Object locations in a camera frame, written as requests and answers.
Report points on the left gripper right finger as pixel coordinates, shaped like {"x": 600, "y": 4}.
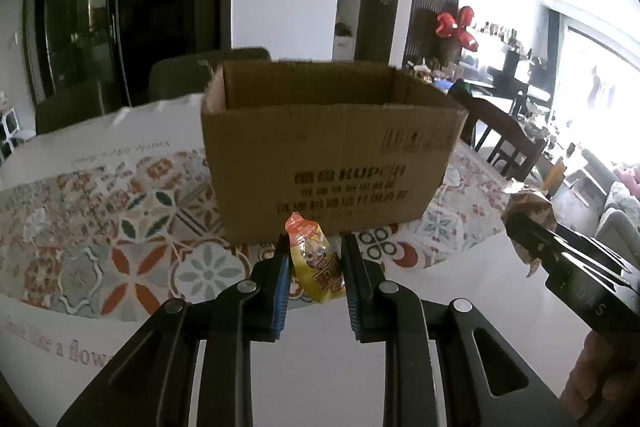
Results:
{"x": 445, "y": 365}

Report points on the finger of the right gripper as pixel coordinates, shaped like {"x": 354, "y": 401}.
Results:
{"x": 535, "y": 236}
{"x": 610, "y": 268}

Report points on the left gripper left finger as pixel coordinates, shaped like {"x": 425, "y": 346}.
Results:
{"x": 189, "y": 363}

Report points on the peach snack wrapper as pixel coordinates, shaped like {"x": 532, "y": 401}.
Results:
{"x": 535, "y": 205}

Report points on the yellow orange snack packet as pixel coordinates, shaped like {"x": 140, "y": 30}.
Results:
{"x": 316, "y": 263}

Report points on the right hand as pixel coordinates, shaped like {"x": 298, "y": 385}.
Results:
{"x": 595, "y": 371}

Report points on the grey sofa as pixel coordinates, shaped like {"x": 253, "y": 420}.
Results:
{"x": 618, "y": 226}

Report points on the dark wooden dining chair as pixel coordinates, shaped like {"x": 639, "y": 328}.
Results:
{"x": 514, "y": 151}

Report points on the patterned floral table mat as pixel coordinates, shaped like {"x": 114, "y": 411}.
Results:
{"x": 117, "y": 241}

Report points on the brown cardboard box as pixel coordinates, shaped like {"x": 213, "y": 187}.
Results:
{"x": 352, "y": 146}

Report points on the red balloon flower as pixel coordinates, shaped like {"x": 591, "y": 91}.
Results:
{"x": 449, "y": 26}

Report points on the white storage boxes hallway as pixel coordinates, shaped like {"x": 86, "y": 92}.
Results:
{"x": 343, "y": 43}

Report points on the dark upholstered chair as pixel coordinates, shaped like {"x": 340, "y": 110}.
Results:
{"x": 70, "y": 106}
{"x": 189, "y": 74}

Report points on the white shelf rack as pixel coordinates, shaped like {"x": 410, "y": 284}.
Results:
{"x": 9, "y": 129}

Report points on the dark hallway door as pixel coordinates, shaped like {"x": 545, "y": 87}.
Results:
{"x": 375, "y": 31}

